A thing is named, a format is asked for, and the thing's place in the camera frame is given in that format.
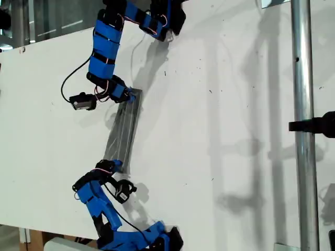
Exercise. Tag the grey white-striped towel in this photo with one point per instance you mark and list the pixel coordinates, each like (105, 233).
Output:
(124, 130)

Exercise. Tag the white box under table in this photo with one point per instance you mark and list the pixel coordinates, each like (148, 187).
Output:
(68, 244)

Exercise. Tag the wooden table leg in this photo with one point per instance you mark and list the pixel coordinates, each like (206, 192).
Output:
(34, 239)

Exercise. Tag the black round object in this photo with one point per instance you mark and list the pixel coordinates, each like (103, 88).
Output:
(4, 19)

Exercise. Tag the black clamp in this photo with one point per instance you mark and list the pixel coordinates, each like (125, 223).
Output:
(314, 125)

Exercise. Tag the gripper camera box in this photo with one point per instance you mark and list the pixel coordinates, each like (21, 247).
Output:
(124, 191)
(82, 102)

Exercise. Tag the steel post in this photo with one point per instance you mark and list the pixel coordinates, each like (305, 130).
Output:
(305, 125)

